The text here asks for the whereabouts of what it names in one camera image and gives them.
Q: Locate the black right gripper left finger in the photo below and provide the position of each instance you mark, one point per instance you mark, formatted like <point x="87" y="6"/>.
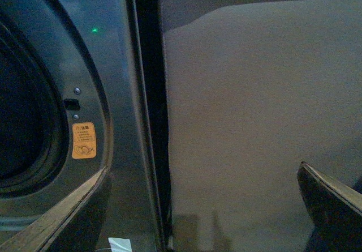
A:
<point x="73" y="224"/>

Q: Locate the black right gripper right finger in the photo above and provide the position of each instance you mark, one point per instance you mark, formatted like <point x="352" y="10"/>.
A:
<point x="334" y="208"/>

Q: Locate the grey front-load washing machine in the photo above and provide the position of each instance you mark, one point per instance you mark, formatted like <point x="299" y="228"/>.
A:
<point x="91" y="49"/>

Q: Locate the white paper label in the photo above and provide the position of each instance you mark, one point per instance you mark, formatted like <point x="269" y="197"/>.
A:
<point x="120" y="244"/>

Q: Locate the orange warning sticker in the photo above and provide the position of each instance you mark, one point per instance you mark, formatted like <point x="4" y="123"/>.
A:
<point x="84" y="144"/>

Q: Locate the black rubber door gasket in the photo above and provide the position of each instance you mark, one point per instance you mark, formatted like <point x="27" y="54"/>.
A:
<point x="34" y="129"/>

